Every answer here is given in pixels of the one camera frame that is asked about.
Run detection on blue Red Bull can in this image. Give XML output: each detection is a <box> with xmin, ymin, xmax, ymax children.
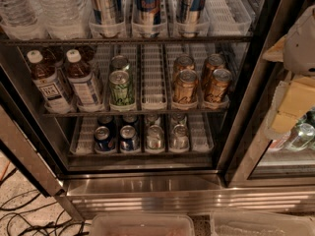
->
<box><xmin>134</xmin><ymin>0</ymin><xmax>161</xmax><ymax>38</ymax></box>

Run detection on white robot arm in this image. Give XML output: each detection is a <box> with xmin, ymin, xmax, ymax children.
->
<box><xmin>283</xmin><ymin>5</ymin><xmax>315</xmax><ymax>77</ymax></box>

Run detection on front left silver can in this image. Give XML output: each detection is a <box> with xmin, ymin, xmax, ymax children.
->
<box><xmin>146</xmin><ymin>125</ymin><xmax>165</xmax><ymax>153</ymax></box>

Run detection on stainless steel display fridge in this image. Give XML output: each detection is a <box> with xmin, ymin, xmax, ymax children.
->
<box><xmin>0</xmin><ymin>0</ymin><xmax>315</xmax><ymax>220</ymax></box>

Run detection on front right silver can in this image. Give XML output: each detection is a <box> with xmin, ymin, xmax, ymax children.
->
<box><xmin>170</xmin><ymin>124</ymin><xmax>189</xmax><ymax>152</ymax></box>

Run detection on front left gold can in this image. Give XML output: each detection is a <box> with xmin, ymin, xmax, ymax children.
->
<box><xmin>173</xmin><ymin>69</ymin><xmax>199</xmax><ymax>107</ymax></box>

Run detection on front green soda can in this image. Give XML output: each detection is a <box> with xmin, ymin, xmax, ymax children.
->
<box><xmin>109</xmin><ymin>70</ymin><xmax>135</xmax><ymax>111</ymax></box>

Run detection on green soda can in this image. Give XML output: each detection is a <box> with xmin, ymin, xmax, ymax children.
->
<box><xmin>109</xmin><ymin>70</ymin><xmax>135</xmax><ymax>111</ymax></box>
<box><xmin>109</xmin><ymin>55</ymin><xmax>131</xmax><ymax>74</ymax></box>

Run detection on front blue Pepsi can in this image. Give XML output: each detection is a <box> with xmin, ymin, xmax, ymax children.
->
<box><xmin>120</xmin><ymin>125</ymin><xmax>140</xmax><ymax>152</ymax></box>

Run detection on rear left gold can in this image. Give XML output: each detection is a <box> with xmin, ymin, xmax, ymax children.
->
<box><xmin>172</xmin><ymin>54</ymin><xmax>195</xmax><ymax>80</ymax></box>

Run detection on rear green soda can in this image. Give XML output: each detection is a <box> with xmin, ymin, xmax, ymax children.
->
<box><xmin>109</xmin><ymin>55</ymin><xmax>131</xmax><ymax>74</ymax></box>

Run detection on front dark blue can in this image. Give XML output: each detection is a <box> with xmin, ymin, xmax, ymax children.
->
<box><xmin>94</xmin><ymin>126</ymin><xmax>115</xmax><ymax>153</ymax></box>

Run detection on front right gold can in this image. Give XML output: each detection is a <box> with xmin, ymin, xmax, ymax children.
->
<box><xmin>204</xmin><ymin>69</ymin><xmax>232</xmax><ymax>109</ymax></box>

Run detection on right blue silver energy can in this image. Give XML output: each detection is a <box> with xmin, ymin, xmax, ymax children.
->
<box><xmin>176</xmin><ymin>0</ymin><xmax>206</xmax><ymax>37</ymax></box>

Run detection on left silver energy drink can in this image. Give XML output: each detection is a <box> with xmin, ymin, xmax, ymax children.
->
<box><xmin>91</xmin><ymin>0</ymin><xmax>123</xmax><ymax>37</ymax></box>

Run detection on red white can behind glass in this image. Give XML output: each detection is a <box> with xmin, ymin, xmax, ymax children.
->
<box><xmin>268</xmin><ymin>133</ymin><xmax>290</xmax><ymax>151</ymax></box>

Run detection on green can behind glass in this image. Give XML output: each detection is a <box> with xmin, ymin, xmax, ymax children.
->
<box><xmin>285</xmin><ymin>123</ymin><xmax>315</xmax><ymax>151</ymax></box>

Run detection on right brown tea bottle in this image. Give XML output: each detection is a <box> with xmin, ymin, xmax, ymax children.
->
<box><xmin>66</xmin><ymin>49</ymin><xmax>102</xmax><ymax>112</ymax></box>

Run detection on brown tea bottle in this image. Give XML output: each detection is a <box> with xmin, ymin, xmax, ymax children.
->
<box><xmin>27</xmin><ymin>50</ymin><xmax>72</xmax><ymax>114</ymax></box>
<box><xmin>66</xmin><ymin>49</ymin><xmax>102</xmax><ymax>112</ymax></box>

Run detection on left brown tea bottle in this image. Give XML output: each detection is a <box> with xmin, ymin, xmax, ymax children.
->
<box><xmin>27</xmin><ymin>50</ymin><xmax>72</xmax><ymax>114</ymax></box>

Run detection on left clear plastic bin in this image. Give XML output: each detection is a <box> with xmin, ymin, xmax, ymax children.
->
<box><xmin>89</xmin><ymin>212</ymin><xmax>195</xmax><ymax>236</ymax></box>

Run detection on clear plastic bin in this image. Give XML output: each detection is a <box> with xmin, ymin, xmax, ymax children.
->
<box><xmin>210</xmin><ymin>211</ymin><xmax>315</xmax><ymax>236</ymax></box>
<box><xmin>89</xmin><ymin>212</ymin><xmax>195</xmax><ymax>236</ymax></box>

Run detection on right clear plastic bin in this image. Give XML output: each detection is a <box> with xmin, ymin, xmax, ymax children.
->
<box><xmin>210</xmin><ymin>211</ymin><xmax>315</xmax><ymax>236</ymax></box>

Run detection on right clear water bottle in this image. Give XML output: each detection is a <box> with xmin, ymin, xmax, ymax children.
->
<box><xmin>39</xmin><ymin>0</ymin><xmax>86</xmax><ymax>40</ymax></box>

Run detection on clear water bottle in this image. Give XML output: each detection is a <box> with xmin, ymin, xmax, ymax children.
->
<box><xmin>39</xmin><ymin>0</ymin><xmax>86</xmax><ymax>40</ymax></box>
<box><xmin>0</xmin><ymin>0</ymin><xmax>46</xmax><ymax>40</ymax></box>

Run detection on left clear water bottle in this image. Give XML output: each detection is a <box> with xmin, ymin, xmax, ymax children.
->
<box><xmin>0</xmin><ymin>0</ymin><xmax>46</xmax><ymax>40</ymax></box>

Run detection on black floor cables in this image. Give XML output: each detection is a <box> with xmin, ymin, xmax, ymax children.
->
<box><xmin>0</xmin><ymin>167</ymin><xmax>91</xmax><ymax>236</ymax></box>

